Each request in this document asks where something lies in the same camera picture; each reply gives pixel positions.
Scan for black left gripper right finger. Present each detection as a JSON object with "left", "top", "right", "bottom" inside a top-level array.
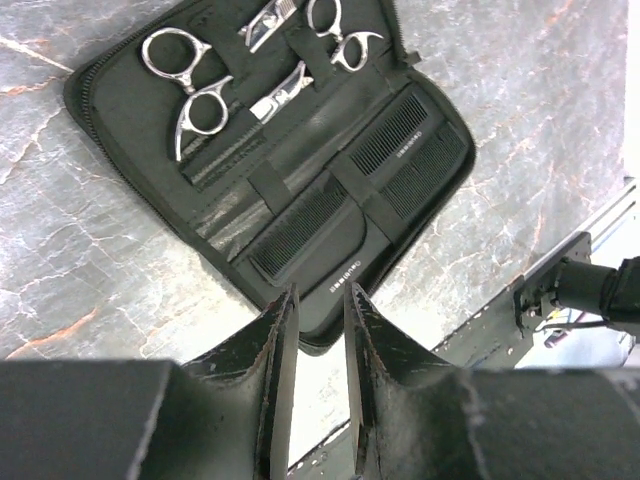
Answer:
[{"left": 344, "top": 283, "right": 639, "bottom": 479}]

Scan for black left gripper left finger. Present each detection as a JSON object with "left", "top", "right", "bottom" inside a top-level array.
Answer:
[{"left": 1, "top": 287, "right": 299, "bottom": 479}]

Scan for black fine-tooth tail comb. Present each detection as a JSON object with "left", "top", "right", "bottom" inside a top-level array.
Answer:
[{"left": 243, "top": 177, "right": 366, "bottom": 291}]

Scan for black wide-tooth comb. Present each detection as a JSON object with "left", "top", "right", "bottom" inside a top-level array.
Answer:
[{"left": 180, "top": 131, "right": 266, "bottom": 190}]

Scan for black zippered tool case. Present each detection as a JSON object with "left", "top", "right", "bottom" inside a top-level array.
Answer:
[{"left": 64, "top": 1, "right": 476, "bottom": 356}]

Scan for silver hair scissors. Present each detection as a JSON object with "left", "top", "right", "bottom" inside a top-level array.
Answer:
[{"left": 141, "top": 27, "right": 315, "bottom": 162}]

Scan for silver thinning scissors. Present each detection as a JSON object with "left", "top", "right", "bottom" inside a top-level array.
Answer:
[{"left": 238, "top": 0, "right": 383, "bottom": 73}]

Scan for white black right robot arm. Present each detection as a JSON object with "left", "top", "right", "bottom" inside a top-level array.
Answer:
[{"left": 513, "top": 257, "right": 639, "bottom": 338}]

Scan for black small comb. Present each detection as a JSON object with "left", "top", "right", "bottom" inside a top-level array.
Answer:
[{"left": 347, "top": 87, "right": 469, "bottom": 220}]

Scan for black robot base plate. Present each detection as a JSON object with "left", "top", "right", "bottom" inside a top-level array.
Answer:
[{"left": 287, "top": 230, "right": 594, "bottom": 480}]

